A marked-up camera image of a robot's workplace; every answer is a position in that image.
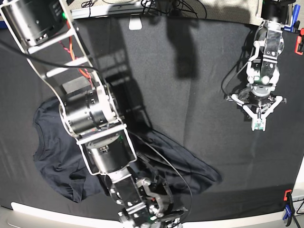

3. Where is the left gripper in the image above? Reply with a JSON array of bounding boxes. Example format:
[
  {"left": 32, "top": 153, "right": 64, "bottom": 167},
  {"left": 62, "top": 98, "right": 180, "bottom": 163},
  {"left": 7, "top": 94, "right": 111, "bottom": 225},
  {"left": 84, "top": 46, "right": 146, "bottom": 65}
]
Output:
[{"left": 227, "top": 85, "right": 287, "bottom": 131}]

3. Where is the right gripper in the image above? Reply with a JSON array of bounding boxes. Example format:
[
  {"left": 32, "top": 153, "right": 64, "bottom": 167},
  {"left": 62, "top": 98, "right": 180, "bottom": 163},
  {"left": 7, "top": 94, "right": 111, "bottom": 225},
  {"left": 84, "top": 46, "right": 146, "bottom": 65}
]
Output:
[{"left": 135, "top": 177, "right": 188, "bottom": 228}]

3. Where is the dark navy t-shirt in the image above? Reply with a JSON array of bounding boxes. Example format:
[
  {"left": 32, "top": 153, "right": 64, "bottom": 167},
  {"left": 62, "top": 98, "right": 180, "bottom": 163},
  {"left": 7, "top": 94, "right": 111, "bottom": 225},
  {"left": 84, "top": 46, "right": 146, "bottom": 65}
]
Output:
[{"left": 33, "top": 97, "right": 222, "bottom": 203}]

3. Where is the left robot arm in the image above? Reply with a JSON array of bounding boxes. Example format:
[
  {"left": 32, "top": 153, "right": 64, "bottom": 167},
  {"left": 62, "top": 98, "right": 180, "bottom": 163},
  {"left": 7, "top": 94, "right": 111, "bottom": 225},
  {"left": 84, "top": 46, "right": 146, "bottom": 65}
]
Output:
[{"left": 227, "top": 0, "right": 294, "bottom": 131}]

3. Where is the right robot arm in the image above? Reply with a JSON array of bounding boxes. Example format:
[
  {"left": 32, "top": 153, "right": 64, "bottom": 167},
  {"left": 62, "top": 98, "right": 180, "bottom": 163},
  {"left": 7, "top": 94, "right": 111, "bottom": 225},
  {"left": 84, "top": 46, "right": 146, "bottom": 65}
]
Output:
[{"left": 0, "top": 0, "right": 187, "bottom": 228}]

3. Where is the red clamp right rear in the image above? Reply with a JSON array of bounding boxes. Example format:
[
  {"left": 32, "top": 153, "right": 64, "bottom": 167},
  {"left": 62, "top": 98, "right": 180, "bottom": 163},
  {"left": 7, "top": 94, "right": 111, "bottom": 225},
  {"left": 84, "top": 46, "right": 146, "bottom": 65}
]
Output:
[{"left": 294, "top": 28, "right": 304, "bottom": 56}]

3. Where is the black table cloth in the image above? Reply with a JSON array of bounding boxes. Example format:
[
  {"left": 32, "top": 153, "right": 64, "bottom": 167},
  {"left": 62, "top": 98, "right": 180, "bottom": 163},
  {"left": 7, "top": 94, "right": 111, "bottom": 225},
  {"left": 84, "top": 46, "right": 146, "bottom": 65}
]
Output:
[{"left": 0, "top": 17, "right": 304, "bottom": 221}]

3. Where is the blue red clamp front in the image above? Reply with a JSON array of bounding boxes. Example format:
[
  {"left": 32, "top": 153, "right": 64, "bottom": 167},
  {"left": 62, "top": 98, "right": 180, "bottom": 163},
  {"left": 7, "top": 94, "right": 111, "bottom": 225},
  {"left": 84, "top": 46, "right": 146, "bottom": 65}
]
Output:
[{"left": 283, "top": 190, "right": 295, "bottom": 227}]

